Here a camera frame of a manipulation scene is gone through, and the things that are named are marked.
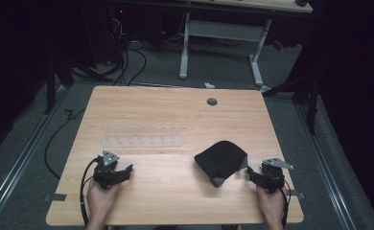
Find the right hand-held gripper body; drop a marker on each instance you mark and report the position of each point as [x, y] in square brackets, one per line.
[274, 174]

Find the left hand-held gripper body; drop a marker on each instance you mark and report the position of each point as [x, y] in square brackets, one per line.
[106, 167]

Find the black cloth with grey lining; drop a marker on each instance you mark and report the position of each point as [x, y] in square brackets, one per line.
[221, 159]

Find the person's right hand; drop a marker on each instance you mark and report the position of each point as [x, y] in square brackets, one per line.
[271, 204]

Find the person's left hand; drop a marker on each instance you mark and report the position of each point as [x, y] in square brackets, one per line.
[100, 200]

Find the grey tape strip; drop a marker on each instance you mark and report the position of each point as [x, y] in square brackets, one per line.
[298, 194]
[55, 197]

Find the clear plastic rack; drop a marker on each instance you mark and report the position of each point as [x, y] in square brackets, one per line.
[141, 136]

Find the black metal stand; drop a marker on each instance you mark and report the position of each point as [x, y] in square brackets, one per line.
[303, 92]
[52, 83]

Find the white paper scrap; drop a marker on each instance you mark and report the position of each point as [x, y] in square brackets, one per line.
[209, 85]

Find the black computer mouse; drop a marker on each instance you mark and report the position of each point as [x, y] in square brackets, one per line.
[301, 3]

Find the metal floor rail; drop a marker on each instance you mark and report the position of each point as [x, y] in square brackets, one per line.
[327, 166]
[18, 159]

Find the white desk frame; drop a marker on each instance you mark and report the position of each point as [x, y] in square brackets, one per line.
[222, 30]

